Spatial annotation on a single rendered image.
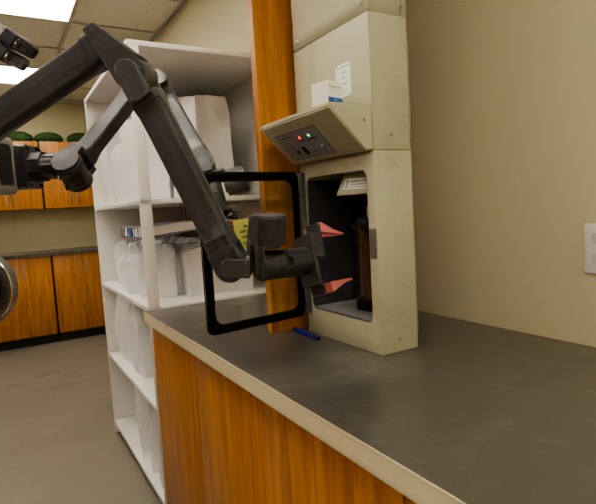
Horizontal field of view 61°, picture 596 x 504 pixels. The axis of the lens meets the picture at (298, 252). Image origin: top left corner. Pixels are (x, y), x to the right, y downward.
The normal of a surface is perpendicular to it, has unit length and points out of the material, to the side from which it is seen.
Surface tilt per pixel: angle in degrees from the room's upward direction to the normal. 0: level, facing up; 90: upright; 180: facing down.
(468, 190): 90
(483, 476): 0
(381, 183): 90
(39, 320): 90
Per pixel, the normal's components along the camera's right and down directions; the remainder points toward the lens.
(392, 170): 0.51, 0.04
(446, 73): -0.86, 0.10
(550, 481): -0.06, -0.99
